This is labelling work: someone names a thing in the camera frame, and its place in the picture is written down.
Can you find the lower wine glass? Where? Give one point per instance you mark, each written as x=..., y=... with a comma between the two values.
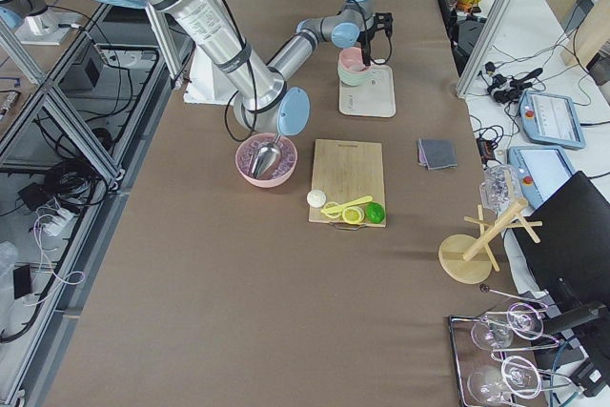
x=515, y=378

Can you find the yellow plastic knife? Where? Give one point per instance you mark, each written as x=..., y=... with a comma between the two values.
x=362, y=200

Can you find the wooden cup tree stand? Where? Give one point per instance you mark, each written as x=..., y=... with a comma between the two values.
x=470, y=260

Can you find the white steamed bun toy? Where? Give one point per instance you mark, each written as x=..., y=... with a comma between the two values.
x=316, y=198

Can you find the bottom green bowl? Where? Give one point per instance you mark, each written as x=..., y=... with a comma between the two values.
x=357, y=84

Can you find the upper wine glass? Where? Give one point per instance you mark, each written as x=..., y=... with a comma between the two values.
x=496, y=331

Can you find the large pink bowl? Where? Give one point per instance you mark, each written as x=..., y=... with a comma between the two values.
x=283, y=170

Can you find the clear glass mug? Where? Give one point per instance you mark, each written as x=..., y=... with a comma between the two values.
x=499, y=188

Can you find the black monitor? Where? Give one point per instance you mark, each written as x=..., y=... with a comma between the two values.
x=571, y=263

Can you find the lemon slice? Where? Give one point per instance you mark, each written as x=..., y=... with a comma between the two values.
x=353, y=215
x=332, y=210

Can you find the wine glass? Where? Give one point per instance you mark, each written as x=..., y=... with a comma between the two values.
x=496, y=331
x=515, y=378

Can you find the middle green bowl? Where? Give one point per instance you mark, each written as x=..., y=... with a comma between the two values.
x=350, y=77

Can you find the wooden cutting board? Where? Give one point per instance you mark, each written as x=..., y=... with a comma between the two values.
x=346, y=170

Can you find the upper teach pendant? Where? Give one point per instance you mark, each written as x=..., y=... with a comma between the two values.
x=551, y=119

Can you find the green bowl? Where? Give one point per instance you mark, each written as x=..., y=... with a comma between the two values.
x=350, y=77
x=357, y=84
x=354, y=70

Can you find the wire glass rack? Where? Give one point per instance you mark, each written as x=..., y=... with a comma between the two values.
x=489, y=352

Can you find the small pink bowl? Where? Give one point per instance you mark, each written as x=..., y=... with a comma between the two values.
x=351, y=59

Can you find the lower lemon slice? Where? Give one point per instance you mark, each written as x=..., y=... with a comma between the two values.
x=332, y=210

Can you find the metal cutting board handle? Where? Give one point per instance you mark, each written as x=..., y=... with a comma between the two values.
x=348, y=227

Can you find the upper lemon slice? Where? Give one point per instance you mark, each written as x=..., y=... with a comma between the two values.
x=353, y=215

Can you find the lower teach pendant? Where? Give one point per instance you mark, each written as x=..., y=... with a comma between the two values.
x=542, y=170

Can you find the teach pendant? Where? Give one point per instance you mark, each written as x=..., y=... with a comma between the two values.
x=542, y=170
x=551, y=119

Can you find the white rabbit tray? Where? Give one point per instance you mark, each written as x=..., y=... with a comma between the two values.
x=374, y=98

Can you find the grey folded cloth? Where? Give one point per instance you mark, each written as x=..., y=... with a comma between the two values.
x=436, y=154

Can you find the metal ice scoop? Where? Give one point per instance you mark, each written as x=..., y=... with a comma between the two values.
x=265, y=159

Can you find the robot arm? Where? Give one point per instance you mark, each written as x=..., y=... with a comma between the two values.
x=264, y=102
x=355, y=24

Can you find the top green bowl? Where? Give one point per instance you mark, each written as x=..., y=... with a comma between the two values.
x=354, y=70

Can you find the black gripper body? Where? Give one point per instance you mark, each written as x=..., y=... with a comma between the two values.
x=366, y=40

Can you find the green lime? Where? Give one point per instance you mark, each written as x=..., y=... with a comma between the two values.
x=375, y=213

